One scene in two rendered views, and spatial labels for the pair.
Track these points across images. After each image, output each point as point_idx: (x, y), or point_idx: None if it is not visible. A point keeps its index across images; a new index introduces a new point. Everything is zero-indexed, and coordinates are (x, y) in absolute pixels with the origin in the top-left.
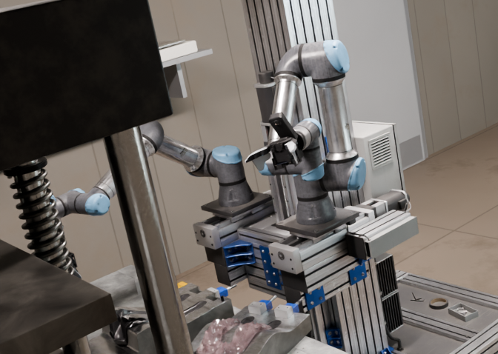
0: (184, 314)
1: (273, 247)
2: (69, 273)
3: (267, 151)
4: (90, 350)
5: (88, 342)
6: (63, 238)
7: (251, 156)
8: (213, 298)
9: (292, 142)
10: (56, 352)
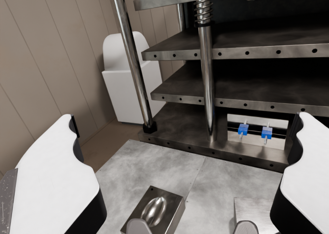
0: (117, 19)
1: None
2: None
3: (282, 223)
4: (201, 54)
5: (201, 49)
6: None
7: (297, 125)
8: None
9: (23, 194)
10: (215, 47)
